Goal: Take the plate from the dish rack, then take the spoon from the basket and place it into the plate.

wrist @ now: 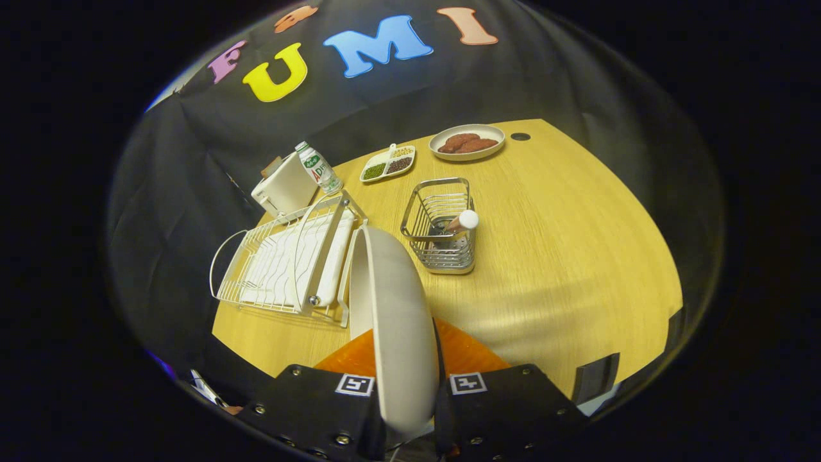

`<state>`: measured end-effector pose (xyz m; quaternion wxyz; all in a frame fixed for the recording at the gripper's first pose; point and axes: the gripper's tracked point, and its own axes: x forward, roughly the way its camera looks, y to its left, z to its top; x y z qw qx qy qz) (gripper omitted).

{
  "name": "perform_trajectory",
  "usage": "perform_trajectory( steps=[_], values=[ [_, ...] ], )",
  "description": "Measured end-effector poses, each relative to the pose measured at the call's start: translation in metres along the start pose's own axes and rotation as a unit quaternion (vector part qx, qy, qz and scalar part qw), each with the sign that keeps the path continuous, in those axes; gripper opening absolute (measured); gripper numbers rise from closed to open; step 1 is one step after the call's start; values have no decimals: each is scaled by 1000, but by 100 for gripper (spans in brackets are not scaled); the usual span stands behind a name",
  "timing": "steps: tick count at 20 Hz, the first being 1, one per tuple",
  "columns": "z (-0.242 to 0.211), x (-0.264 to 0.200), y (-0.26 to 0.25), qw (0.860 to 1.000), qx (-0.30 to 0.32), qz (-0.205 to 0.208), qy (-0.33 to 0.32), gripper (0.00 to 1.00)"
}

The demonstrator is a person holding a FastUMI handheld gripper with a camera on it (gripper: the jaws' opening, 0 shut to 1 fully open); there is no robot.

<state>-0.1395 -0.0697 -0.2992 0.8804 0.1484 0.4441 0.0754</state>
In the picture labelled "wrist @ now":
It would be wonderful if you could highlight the white plate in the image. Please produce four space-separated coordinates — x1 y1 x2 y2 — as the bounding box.
348 223 442 434

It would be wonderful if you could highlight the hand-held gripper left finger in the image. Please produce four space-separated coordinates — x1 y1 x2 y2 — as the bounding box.
234 327 389 461

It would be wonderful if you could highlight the small green label bottle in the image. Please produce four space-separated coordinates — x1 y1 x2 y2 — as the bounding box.
294 141 344 195

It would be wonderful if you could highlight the beige meat plate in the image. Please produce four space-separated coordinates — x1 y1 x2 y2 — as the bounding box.
428 124 506 161

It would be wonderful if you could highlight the white-tipped spoon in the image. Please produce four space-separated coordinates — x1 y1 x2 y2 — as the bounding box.
431 210 480 248

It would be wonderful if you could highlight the white wire dish rack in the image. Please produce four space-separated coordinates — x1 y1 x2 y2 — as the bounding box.
209 191 369 328

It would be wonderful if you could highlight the black backdrop cloth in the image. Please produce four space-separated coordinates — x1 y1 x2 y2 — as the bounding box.
106 0 725 411

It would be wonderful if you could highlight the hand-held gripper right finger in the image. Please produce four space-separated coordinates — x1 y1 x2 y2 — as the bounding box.
433 318 588 461

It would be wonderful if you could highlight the white toaster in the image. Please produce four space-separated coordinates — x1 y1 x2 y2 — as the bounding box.
251 152 319 217

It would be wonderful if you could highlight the silver wire basket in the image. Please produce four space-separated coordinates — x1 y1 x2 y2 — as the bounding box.
400 177 477 275

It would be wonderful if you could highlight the white divided bean dish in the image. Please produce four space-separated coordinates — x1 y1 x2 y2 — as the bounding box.
360 143 416 184

